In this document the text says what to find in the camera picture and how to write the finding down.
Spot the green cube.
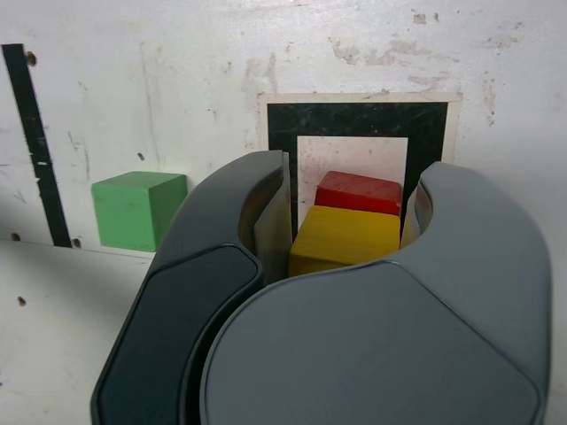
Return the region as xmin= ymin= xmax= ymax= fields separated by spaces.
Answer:
xmin=91 ymin=171 xmax=188 ymax=253

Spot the black tape strip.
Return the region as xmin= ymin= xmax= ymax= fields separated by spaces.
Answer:
xmin=1 ymin=42 xmax=73 ymax=248

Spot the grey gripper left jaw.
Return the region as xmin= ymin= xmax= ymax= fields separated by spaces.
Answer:
xmin=89 ymin=149 xmax=294 ymax=425

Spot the red cube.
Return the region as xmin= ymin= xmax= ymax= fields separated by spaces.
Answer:
xmin=315 ymin=170 xmax=403 ymax=218

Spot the black tape square outline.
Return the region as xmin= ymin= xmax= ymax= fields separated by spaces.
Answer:
xmin=267 ymin=101 xmax=449 ymax=243

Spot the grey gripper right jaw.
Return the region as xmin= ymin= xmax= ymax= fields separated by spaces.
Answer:
xmin=198 ymin=160 xmax=554 ymax=425

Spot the yellow cube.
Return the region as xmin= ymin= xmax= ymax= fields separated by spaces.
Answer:
xmin=288 ymin=204 xmax=402 ymax=278

